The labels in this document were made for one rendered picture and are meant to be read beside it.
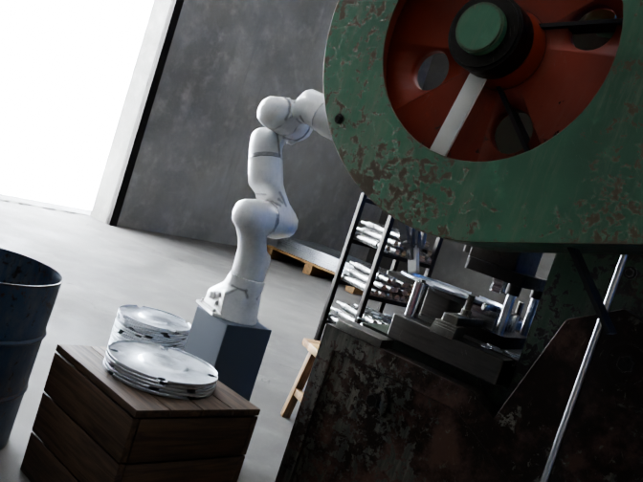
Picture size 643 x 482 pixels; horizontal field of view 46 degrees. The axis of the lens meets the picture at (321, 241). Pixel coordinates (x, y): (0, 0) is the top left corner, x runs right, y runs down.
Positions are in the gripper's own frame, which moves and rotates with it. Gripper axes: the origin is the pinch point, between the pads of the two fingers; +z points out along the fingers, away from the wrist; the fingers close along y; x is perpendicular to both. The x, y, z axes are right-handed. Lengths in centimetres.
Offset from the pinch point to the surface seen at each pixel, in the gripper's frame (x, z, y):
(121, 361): -38, 30, 65
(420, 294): 15.1, 13.1, 15.8
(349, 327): 1.1, 21.1, 26.0
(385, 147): 29, -13, 44
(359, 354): 3.0, 27.6, 24.6
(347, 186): -485, -240, -467
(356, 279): -176, -40, -161
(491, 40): 58, -27, 46
